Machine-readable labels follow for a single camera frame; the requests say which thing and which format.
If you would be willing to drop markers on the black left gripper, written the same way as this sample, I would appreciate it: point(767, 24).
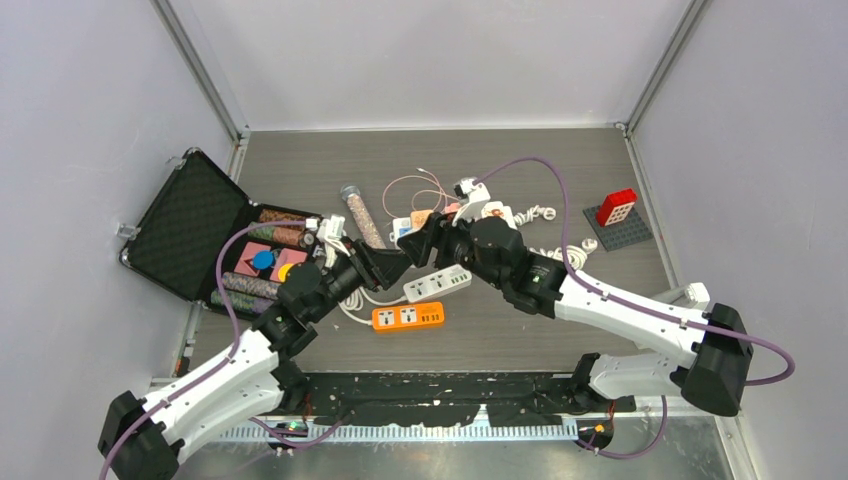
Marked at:
point(386, 265)

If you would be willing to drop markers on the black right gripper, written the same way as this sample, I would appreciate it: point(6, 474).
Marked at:
point(438, 231)

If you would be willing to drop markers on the tan cube socket adapter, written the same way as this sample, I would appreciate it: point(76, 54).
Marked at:
point(419, 218)

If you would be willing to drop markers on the pink charger with cable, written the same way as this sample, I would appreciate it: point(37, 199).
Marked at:
point(421, 189)

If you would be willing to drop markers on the white cube socket adapter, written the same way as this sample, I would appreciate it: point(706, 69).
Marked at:
point(498, 209)

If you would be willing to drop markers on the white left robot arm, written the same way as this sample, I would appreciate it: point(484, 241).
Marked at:
point(149, 437)

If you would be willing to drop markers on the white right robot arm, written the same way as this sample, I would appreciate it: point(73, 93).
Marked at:
point(702, 356)

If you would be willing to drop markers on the white multicolour power strip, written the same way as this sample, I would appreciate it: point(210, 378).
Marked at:
point(401, 227)

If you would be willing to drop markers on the white usb power strip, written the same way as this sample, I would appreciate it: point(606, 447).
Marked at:
point(437, 284)

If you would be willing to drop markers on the orange power strip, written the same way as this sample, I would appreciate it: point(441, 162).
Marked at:
point(402, 318)

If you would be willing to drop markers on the yellow round chip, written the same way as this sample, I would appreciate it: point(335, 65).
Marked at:
point(282, 272)

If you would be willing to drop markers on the blue round chip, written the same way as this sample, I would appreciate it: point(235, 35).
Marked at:
point(263, 260)

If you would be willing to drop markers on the red toy brick block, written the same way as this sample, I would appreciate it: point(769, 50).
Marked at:
point(616, 207)

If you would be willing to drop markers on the dark grey brick baseplate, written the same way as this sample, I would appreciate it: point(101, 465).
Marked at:
point(632, 230)

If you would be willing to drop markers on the white box device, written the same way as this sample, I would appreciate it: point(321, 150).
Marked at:
point(689, 296)

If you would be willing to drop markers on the black poker chip case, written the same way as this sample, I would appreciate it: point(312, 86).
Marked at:
point(200, 233)

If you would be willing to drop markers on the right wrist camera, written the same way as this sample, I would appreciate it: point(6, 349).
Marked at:
point(472, 196)

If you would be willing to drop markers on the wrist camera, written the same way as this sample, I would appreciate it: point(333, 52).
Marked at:
point(472, 196)
point(329, 232)

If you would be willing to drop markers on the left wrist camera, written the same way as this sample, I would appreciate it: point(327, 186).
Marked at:
point(329, 232)

